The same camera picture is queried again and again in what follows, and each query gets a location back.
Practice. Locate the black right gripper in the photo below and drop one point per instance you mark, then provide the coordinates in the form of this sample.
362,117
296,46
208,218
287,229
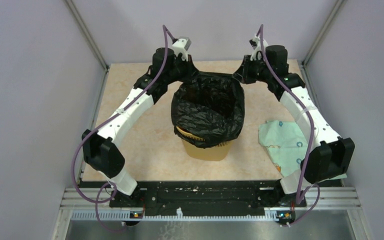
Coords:
242,74

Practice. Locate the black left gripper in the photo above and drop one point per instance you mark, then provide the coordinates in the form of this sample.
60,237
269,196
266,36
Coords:
191,72

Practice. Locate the black plastic trash bag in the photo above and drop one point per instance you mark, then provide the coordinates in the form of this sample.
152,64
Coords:
208,110

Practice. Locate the yellow ribbed trash bin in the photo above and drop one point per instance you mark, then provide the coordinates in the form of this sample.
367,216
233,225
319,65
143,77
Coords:
215,153

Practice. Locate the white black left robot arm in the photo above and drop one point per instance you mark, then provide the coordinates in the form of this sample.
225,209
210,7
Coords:
100,147

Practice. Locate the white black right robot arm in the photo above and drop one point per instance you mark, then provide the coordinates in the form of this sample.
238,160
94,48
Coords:
328,155

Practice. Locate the light green patterned cloth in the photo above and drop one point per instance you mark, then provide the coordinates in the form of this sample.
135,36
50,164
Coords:
285,144

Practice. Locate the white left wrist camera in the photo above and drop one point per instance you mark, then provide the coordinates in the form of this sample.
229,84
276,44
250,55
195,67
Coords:
180,48

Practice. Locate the right aluminium frame post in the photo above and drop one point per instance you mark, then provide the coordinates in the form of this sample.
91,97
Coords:
337,7

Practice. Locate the aluminium frame post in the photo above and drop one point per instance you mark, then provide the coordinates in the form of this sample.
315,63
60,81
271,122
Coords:
84,30
337,7

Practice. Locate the left aluminium frame post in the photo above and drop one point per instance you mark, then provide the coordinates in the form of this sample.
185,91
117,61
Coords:
84,30

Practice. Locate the grey slotted cable duct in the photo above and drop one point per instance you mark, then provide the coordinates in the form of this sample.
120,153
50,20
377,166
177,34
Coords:
128,216

